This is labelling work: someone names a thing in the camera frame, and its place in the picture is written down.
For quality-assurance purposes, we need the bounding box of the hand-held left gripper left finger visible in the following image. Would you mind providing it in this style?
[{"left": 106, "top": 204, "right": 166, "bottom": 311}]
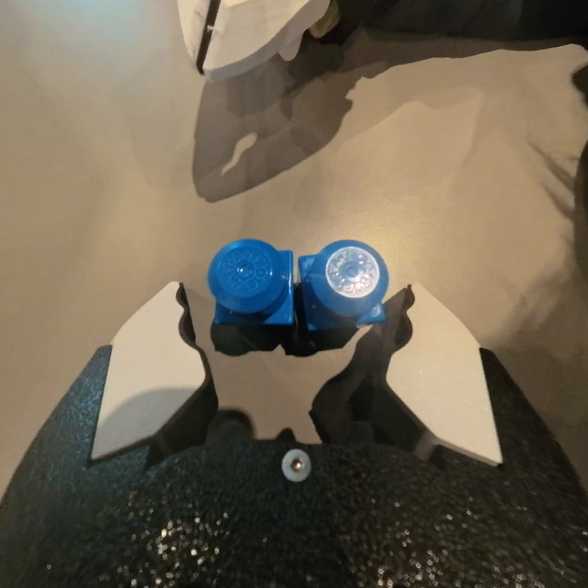
[{"left": 89, "top": 281, "right": 217, "bottom": 461}]

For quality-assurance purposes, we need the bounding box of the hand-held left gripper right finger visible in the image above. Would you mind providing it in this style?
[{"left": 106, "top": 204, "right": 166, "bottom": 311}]
[{"left": 311, "top": 281, "right": 505, "bottom": 468}]

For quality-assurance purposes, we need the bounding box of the person's black clothing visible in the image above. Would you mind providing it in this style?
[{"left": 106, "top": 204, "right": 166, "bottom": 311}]
[{"left": 570, "top": 64, "right": 588, "bottom": 244}]

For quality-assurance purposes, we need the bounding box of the person's right hand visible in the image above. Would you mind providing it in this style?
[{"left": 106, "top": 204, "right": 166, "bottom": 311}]
[{"left": 307, "top": 2, "right": 341, "bottom": 39}]

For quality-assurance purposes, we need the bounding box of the person's right forearm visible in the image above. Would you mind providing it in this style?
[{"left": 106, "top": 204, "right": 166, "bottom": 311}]
[{"left": 331, "top": 0, "right": 588, "bottom": 52}]

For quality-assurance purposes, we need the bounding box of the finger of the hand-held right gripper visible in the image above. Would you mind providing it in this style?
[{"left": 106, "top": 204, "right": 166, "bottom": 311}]
[
  {"left": 201, "top": 0, "right": 338, "bottom": 84},
  {"left": 177, "top": 0, "right": 222, "bottom": 73}
]

